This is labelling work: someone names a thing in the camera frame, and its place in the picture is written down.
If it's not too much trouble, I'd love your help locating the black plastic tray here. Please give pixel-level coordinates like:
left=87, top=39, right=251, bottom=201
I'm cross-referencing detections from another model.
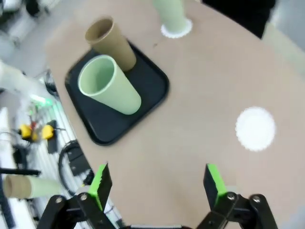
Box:
left=64, top=39, right=170, bottom=146

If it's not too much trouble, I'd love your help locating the white scalloped paper coaster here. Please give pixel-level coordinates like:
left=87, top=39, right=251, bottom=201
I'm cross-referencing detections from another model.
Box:
left=235, top=106, right=276, bottom=152
left=160, top=18, right=193, bottom=39

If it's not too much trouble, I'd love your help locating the thick black looped cable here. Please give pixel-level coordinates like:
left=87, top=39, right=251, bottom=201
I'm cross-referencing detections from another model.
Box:
left=58, top=139, right=83, bottom=194

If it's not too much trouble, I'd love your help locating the yellow button with red wires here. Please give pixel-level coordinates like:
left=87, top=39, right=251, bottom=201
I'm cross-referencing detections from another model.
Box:
left=18, top=124, right=39, bottom=141

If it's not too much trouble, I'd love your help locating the black plate with yellow knob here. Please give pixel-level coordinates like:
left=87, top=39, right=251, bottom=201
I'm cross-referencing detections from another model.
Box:
left=41, top=120, right=58, bottom=155

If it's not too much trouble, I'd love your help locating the nested brown cup stack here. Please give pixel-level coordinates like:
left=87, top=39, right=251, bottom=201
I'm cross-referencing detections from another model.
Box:
left=4, top=175, right=33, bottom=198

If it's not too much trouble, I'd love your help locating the black rod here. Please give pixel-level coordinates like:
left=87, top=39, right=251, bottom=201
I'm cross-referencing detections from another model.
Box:
left=0, top=167, right=41, bottom=177

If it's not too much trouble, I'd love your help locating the pale green cup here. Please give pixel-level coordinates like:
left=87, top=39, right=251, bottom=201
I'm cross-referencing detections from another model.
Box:
left=152, top=0, right=189, bottom=34
left=30, top=177, right=61, bottom=198
left=78, top=54, right=142, bottom=116

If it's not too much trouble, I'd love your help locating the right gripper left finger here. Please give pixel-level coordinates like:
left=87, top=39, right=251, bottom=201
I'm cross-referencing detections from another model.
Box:
left=41, top=162, right=120, bottom=229

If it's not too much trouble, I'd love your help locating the black metal bracket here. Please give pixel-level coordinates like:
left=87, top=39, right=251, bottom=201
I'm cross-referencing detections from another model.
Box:
left=67, top=146, right=94, bottom=178

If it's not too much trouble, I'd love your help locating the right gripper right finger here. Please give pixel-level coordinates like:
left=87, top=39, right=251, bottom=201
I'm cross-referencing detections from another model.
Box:
left=196, top=163, right=279, bottom=229

